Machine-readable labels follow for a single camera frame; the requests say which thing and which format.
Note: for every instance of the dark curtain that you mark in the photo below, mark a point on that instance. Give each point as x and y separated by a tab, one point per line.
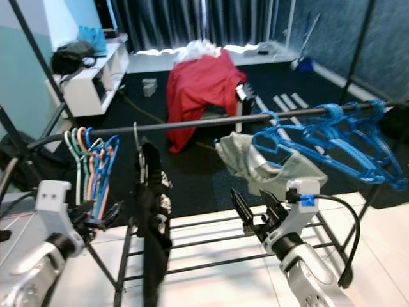
166	22

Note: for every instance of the white floor tape strip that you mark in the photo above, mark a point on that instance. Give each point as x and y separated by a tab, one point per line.
289	101
280	102
300	100

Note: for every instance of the grey fabric box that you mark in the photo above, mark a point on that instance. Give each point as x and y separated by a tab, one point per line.
13	204

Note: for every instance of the small grey electronic box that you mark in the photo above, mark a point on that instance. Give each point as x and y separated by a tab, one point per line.
265	50

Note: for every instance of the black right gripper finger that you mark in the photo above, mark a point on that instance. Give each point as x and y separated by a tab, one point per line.
244	208
268	204

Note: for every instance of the green slim hanger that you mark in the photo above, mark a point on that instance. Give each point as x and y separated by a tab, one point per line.
69	144

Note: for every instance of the black metal clothes rack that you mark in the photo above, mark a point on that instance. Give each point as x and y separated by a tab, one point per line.
198	123

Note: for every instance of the black white printed jersey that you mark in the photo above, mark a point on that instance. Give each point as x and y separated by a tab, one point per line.
153	224

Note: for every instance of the blue tape tag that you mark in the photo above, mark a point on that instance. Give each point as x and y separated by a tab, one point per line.
307	200

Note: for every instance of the white plastic bag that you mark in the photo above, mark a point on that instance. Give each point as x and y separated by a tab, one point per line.
201	50

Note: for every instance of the black bag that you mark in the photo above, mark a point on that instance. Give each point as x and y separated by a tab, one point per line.
71	57

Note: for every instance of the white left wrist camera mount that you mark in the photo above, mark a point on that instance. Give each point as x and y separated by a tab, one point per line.
52	197

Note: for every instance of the blue plastic hanger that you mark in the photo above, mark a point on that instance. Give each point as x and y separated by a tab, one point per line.
358	109
335	110
273	117
378	105

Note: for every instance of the grey garment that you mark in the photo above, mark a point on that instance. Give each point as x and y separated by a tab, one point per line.
268	169

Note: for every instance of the blue mop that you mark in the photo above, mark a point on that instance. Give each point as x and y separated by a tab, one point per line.
305	64

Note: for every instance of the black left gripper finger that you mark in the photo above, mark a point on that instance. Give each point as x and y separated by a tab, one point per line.
100	223
105	209

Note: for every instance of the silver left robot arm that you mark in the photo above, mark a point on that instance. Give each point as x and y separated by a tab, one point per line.
32	268

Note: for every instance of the teal blue bag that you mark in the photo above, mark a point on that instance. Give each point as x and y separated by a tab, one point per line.
91	38

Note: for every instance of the red cloth cover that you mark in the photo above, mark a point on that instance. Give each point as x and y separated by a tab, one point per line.
204	93

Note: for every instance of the white shelf unit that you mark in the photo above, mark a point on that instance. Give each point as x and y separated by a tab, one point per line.
83	93

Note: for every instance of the small black white device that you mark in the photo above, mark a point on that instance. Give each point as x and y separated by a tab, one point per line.
244	91

